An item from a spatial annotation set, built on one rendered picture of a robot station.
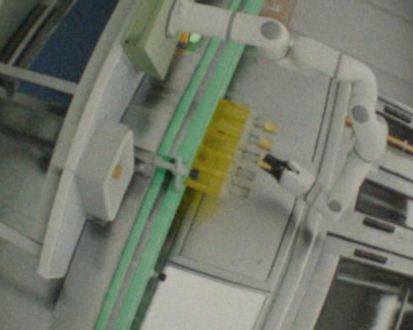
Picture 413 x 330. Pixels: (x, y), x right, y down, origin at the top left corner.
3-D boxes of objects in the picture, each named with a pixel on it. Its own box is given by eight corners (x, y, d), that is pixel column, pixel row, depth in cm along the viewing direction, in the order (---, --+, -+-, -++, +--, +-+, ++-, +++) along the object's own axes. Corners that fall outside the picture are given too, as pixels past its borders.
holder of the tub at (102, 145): (86, 219, 173) (109, 229, 172) (74, 173, 149) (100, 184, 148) (106, 169, 181) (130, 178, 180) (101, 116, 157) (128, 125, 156)
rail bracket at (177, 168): (150, 184, 182) (194, 199, 181) (150, 153, 167) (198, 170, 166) (154, 175, 183) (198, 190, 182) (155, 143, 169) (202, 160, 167)
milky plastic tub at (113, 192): (85, 212, 168) (112, 224, 167) (75, 174, 148) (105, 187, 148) (106, 160, 176) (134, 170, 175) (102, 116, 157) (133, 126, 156)
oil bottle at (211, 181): (157, 176, 191) (228, 200, 189) (157, 166, 186) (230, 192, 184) (164, 159, 194) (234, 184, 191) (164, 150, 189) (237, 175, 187)
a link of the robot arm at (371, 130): (334, 123, 174) (325, 152, 164) (357, 70, 160) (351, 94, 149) (378, 148, 173) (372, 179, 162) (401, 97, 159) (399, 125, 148)
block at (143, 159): (128, 172, 181) (150, 181, 180) (127, 155, 173) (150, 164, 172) (132, 162, 183) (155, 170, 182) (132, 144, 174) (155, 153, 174)
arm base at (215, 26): (163, 20, 153) (222, 31, 151) (179, -15, 155) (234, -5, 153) (170, 40, 169) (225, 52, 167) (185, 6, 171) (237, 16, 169)
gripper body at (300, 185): (315, 191, 195) (286, 171, 198) (322, 175, 186) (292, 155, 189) (303, 208, 192) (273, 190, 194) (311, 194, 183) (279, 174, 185)
